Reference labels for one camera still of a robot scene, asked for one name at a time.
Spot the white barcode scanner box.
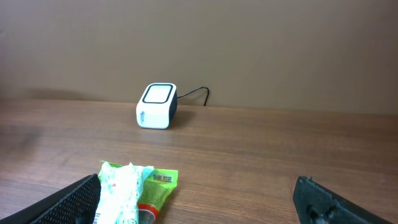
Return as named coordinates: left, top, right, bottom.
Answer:
left=136, top=83, right=177, bottom=129

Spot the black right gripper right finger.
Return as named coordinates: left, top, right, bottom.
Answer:
left=293, top=176, right=392, bottom=224

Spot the black scanner cable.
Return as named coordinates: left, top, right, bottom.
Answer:
left=177, top=86, right=210, bottom=107

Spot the green snack bag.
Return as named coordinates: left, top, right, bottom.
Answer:
left=111, top=163, right=178, bottom=224

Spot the teal white tissue pack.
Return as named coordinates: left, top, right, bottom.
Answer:
left=93, top=161, right=154, bottom=224

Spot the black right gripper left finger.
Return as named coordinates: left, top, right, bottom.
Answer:
left=1, top=174, right=101, bottom=224

